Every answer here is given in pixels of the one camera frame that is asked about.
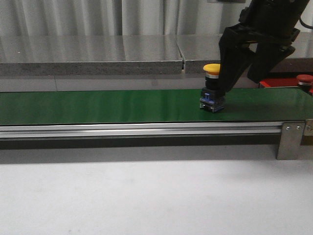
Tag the red plastic tray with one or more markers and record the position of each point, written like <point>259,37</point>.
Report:
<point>280,83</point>

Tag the grey stone countertop slab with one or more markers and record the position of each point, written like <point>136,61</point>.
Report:
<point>198,50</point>
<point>89,55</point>

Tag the steel conveyor end bracket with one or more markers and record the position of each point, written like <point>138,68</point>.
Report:
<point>308,129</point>

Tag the grey stone countertop right slab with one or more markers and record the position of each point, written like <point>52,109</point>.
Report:
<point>198,50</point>

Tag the grey stone countertop left slab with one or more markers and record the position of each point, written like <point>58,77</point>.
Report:
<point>89,55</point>

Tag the aluminium conveyor frame rail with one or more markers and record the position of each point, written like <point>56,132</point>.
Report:
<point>138,129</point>

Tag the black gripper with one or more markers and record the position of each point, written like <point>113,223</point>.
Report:
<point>271,23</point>

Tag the steel conveyor leg bracket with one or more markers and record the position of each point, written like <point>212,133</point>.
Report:
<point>290,140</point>

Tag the green conveyor belt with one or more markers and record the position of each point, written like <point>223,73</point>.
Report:
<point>150,106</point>

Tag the white pleated curtain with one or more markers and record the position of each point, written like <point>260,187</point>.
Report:
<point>116,17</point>

